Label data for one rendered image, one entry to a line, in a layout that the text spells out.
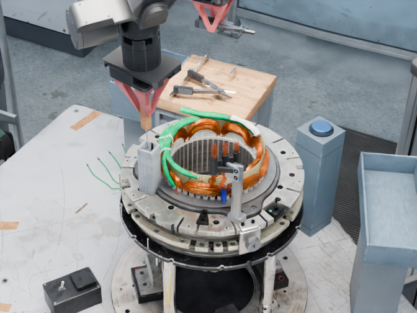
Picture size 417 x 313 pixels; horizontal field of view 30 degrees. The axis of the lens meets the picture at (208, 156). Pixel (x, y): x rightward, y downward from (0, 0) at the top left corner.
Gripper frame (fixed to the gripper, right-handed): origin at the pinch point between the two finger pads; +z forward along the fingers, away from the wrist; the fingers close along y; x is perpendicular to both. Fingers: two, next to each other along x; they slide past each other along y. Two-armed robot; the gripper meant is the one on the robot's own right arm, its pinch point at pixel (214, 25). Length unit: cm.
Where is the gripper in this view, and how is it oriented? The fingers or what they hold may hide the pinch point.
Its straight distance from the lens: 160.2
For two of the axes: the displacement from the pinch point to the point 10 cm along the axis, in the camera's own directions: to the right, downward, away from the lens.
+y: -4.1, 5.7, -7.1
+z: -0.2, 7.8, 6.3
